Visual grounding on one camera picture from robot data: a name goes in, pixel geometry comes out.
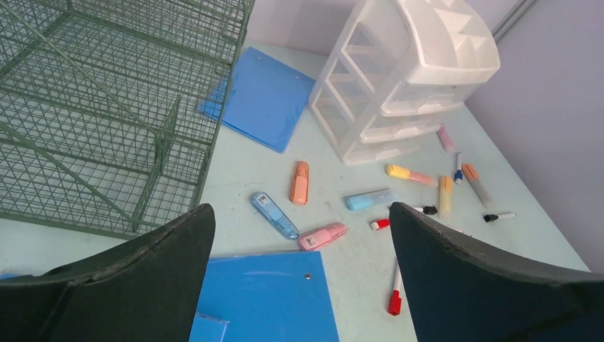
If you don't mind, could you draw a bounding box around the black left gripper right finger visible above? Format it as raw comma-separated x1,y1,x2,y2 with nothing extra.
389,202,603,341

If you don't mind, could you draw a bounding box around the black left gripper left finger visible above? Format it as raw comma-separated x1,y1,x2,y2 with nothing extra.
1,204,216,341

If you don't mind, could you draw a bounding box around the red cap marker lower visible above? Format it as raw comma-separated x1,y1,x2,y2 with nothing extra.
387,265,402,316

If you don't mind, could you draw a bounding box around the red cap marker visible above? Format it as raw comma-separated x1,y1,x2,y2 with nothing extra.
370,218,390,231
387,265,402,316

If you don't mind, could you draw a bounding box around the black cap marker right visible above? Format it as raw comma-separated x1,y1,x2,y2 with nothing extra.
483,212,516,222

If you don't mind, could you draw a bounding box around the black cap marker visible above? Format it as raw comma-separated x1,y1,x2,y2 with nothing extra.
412,206,438,216
483,212,516,222

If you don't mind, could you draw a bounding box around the black cap marker middle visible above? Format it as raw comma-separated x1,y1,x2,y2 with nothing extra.
412,206,438,216

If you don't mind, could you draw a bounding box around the red cap marker upper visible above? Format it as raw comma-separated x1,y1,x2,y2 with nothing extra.
370,218,390,231

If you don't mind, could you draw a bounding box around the pale yellow highlighter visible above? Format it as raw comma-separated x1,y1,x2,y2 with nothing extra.
438,176,454,220

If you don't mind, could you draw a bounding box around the blue cap whiteboard marker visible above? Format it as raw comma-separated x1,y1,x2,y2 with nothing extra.
454,152,464,185

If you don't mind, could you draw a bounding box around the orange grey highlighter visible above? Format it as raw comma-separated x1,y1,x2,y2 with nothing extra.
462,163,494,209

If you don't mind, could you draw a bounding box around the light blue highlighter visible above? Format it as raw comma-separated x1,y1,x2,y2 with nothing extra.
345,189,395,211

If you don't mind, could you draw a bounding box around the yellow pink highlighter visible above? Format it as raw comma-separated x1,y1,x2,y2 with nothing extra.
385,165,438,187

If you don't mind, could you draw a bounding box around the blue transparent correction tape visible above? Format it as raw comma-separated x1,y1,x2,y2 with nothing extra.
251,192,299,240

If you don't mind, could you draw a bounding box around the pink correction tape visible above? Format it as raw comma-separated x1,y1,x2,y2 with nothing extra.
298,222,348,252

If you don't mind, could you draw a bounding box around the white plastic drawer organizer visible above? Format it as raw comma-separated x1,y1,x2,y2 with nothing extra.
308,1,500,165

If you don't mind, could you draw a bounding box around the green wire mesh rack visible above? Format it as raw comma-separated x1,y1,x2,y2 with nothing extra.
1,0,254,238

